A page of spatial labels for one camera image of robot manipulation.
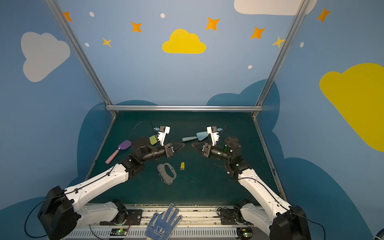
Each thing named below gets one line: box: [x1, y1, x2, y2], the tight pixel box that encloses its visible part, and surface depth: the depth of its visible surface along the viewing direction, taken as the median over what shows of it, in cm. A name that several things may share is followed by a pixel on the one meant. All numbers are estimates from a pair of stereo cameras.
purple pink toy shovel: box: [105, 139, 132, 165], surface depth 100 cm
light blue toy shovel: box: [182, 131, 209, 142], surface depth 109 cm
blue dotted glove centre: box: [146, 203, 183, 240], surface depth 73 cm
